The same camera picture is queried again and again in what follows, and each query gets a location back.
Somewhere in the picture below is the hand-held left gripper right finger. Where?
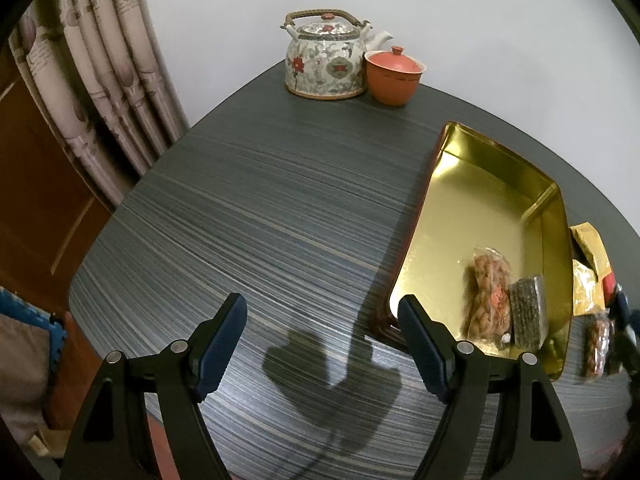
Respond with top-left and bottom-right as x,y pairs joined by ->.
397,294 -> 583,480

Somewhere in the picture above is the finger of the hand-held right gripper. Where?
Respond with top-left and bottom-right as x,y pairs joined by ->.
611,285 -> 640,353

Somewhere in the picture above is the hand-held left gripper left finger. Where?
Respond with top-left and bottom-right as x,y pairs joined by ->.
59,292 -> 248,480

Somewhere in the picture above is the yellow snack packet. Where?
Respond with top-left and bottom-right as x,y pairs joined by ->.
571,260 -> 608,317
570,222 -> 612,281

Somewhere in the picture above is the gold tin box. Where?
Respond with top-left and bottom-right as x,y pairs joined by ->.
385,121 -> 573,383

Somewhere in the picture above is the clear nut snack packet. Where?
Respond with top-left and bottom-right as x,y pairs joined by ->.
582,311 -> 612,380

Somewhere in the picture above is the clear peanut snack packet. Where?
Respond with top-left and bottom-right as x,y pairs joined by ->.
465,246 -> 516,343

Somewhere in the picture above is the dark seaweed snack packet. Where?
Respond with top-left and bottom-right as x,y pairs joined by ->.
509,274 -> 546,348

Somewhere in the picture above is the brown wooden furniture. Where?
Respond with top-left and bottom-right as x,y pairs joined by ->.
42,310 -> 103,433

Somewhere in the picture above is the beige cloth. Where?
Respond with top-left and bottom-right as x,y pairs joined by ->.
0,312 -> 53,441

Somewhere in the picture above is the blue foam mat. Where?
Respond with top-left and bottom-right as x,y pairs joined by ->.
0,287 -> 68,361

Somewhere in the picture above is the brown wooden door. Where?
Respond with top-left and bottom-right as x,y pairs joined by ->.
0,45 -> 118,311

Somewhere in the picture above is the red lidded tea cup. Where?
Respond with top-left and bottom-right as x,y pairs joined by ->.
363,46 -> 427,107

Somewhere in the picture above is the floral ceramic teapot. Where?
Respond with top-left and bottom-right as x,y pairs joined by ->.
280,8 -> 394,101

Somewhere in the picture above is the patterned beige curtain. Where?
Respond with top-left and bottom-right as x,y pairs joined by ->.
10,0 -> 191,211

